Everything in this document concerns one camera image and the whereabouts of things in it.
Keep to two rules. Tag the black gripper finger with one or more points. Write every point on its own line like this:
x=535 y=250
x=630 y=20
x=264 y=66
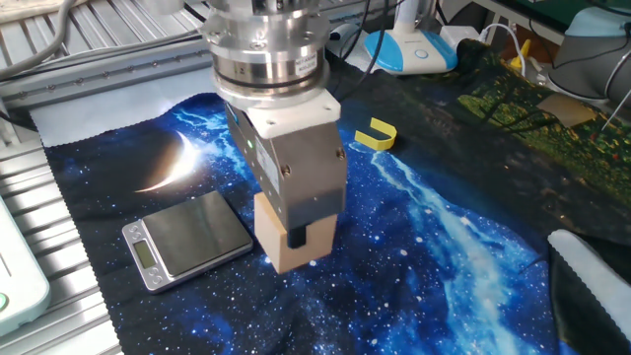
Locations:
x=297 y=236

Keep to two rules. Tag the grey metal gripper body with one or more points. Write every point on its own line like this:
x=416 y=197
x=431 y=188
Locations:
x=310 y=177

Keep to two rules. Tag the wooden cube block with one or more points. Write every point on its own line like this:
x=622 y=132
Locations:
x=320 y=241

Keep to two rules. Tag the silver digital scale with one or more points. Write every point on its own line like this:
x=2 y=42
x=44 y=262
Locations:
x=197 y=232

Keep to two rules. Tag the yellow U-shaped clip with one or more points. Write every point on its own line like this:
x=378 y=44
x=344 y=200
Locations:
x=377 y=144

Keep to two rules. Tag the galaxy print cloth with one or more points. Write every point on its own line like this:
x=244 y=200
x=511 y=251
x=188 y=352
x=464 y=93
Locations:
x=443 y=256

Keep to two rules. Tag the blue white lamp base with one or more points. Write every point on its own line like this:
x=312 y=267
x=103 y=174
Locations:
x=434 y=54

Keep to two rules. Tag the white power adapter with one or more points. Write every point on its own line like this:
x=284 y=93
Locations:
x=458 y=35

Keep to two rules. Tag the small yellow tool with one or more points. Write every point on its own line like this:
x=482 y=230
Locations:
x=516 y=62

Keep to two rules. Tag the tan cardboard piece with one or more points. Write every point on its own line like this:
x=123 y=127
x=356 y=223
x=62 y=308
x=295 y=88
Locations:
x=567 y=109

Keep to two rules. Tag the white teach pendant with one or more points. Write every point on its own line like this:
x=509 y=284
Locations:
x=22 y=286

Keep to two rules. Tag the desk with green top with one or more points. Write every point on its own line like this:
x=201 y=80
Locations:
x=542 y=10

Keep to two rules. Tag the thin white rod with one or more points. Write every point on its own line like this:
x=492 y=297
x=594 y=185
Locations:
x=616 y=110

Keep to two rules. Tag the aluminium profile rail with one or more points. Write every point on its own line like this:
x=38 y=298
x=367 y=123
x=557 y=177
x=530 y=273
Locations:
x=123 y=71

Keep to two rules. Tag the silver camera box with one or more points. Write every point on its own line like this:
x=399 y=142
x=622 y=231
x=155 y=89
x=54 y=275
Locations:
x=162 y=6

